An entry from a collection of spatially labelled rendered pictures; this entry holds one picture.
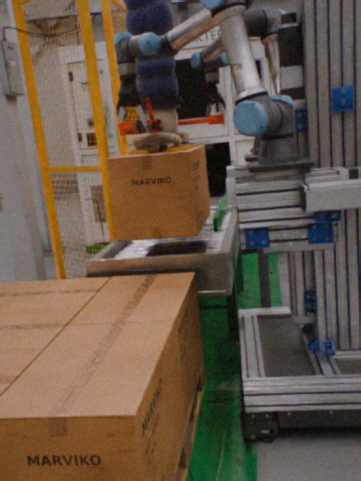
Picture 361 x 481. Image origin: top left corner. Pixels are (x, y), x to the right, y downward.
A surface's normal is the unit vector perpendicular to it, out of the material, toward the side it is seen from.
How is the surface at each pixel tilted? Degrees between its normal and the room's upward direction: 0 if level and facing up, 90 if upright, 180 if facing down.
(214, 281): 90
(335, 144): 90
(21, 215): 92
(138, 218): 90
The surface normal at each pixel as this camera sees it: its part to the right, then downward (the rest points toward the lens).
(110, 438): -0.15, 0.23
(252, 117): -0.58, 0.36
